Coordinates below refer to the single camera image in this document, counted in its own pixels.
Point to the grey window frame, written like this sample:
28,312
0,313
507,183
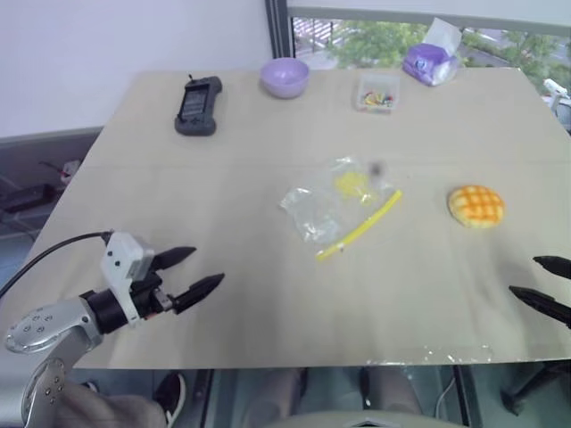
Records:
278,27

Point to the grey metal table leg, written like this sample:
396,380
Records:
466,397

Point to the purple tissue pack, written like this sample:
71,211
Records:
428,62

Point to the black tripod base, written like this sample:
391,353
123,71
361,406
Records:
531,388

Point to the clear box of colourful pins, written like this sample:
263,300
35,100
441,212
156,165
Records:
377,96

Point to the purple plastic bowl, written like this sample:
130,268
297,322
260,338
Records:
284,78

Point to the black box on floor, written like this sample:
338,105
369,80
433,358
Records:
27,198

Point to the clear yellow zipper bag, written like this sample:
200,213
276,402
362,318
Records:
314,214

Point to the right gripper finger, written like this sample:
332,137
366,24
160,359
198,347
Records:
548,305
557,266

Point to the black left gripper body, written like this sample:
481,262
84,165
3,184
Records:
149,296

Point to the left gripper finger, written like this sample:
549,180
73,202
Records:
198,290
176,256

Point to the black handheld controller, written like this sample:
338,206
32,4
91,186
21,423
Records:
196,107

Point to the black sneaker with white sole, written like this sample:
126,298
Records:
169,394

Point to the yellow pineapple bun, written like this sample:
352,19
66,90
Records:
476,207

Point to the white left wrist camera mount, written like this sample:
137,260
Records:
118,258

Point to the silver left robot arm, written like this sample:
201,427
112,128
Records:
40,330

